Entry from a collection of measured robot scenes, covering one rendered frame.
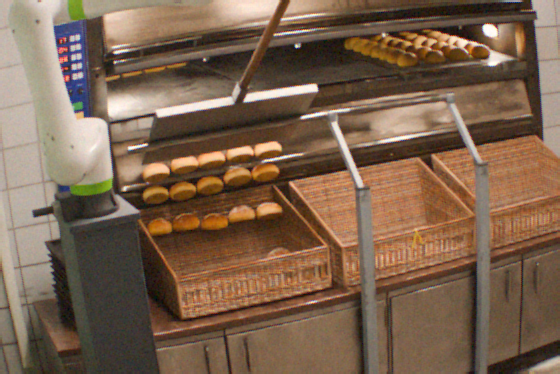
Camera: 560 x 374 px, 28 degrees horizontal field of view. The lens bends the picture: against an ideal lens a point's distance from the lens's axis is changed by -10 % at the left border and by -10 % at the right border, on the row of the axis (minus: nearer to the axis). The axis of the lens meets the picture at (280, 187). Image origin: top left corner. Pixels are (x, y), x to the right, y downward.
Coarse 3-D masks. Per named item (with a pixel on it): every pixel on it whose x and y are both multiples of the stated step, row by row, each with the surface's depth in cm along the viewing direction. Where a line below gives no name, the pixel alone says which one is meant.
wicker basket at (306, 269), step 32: (256, 192) 449; (256, 224) 448; (288, 224) 442; (160, 256) 407; (192, 256) 439; (224, 256) 443; (256, 256) 447; (288, 256) 407; (320, 256) 412; (160, 288) 416; (192, 288) 396; (224, 288) 401; (256, 288) 405; (288, 288) 411; (320, 288) 414
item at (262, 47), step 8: (280, 0) 334; (288, 0) 332; (280, 8) 337; (272, 16) 343; (280, 16) 340; (272, 24) 345; (264, 32) 351; (272, 32) 349; (264, 40) 353; (256, 48) 360; (264, 48) 357; (256, 56) 362; (256, 64) 366; (248, 72) 371; (240, 80) 379; (248, 80) 375
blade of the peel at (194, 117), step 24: (264, 96) 391; (288, 96) 394; (312, 96) 400; (168, 120) 383; (192, 120) 389; (216, 120) 395; (240, 120) 401; (192, 144) 407; (216, 144) 413; (240, 144) 420
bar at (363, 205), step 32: (448, 96) 428; (224, 128) 401; (256, 128) 404; (480, 160) 417; (480, 192) 416; (480, 224) 420; (480, 256) 424; (480, 288) 427; (480, 320) 431; (480, 352) 434
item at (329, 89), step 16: (480, 64) 478; (496, 64) 477; (512, 64) 480; (352, 80) 459; (368, 80) 457; (384, 80) 460; (400, 80) 462; (416, 80) 465; (432, 80) 467; (320, 96) 451; (112, 128) 425; (128, 128) 427; (144, 128) 429
